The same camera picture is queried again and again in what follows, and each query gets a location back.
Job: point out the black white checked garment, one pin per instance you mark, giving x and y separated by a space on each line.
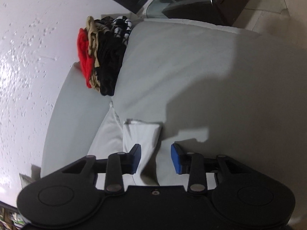
122 27

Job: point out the glass side table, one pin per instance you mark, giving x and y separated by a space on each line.
197 10

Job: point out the tan garment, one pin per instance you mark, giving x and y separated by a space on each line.
93 37

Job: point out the light grey throw pillow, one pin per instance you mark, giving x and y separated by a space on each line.
34 176

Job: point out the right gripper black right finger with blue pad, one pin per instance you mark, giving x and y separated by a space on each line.
197 167

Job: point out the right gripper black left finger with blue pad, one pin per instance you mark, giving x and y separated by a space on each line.
113 167

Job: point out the red garment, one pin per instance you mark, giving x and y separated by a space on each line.
85 59

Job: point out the grey sofa back cushion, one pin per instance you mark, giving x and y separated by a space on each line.
75 120

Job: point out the bookshelf with books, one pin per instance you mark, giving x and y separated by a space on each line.
10 218

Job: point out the grey sofa seat cushion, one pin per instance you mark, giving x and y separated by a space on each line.
219 90

